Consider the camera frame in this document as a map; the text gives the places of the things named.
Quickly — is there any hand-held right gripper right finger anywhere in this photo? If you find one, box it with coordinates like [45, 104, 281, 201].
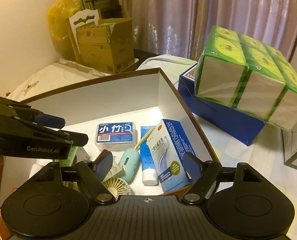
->
[183, 151, 265, 204]

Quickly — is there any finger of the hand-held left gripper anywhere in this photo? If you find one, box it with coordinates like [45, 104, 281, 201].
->
[0, 115, 89, 146]
[0, 94, 65, 129]

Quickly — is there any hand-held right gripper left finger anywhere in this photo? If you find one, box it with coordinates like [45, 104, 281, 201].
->
[33, 151, 114, 204]

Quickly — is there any small green box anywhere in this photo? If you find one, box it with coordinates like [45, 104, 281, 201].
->
[63, 145, 79, 167]

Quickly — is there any mint green handheld device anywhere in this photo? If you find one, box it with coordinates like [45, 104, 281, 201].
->
[120, 148, 140, 183]

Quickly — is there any blue white medicine box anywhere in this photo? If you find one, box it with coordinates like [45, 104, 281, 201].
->
[146, 119, 197, 195]

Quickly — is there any blue floss pick box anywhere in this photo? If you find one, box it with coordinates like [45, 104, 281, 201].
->
[95, 122, 137, 152]

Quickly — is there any blue tube with white cap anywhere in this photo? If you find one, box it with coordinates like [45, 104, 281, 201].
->
[140, 126, 160, 186]

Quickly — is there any thin wooden stick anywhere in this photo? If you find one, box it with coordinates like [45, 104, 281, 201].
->
[135, 127, 155, 151]

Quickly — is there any brown cardboard box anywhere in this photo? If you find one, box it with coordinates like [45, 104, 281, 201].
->
[0, 67, 220, 208]
[76, 17, 136, 75]

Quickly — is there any cream cartoon print blanket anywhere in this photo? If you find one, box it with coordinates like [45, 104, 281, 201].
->
[6, 59, 111, 103]

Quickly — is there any dark blue carton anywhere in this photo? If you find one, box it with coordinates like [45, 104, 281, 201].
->
[178, 64, 266, 147]

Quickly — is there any open brown cardboard box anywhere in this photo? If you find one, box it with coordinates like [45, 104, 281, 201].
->
[76, 17, 136, 75]

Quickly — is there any green tissue multipack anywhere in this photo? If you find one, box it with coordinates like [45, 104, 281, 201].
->
[194, 25, 297, 132]

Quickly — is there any yellow plastic bag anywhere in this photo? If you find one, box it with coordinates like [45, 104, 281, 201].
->
[47, 0, 82, 63]

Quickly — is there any white carved chair back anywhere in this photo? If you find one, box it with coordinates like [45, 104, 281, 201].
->
[68, 9, 100, 63]

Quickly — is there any mauve patterned curtain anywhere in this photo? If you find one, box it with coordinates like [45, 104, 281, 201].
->
[113, 0, 297, 63]

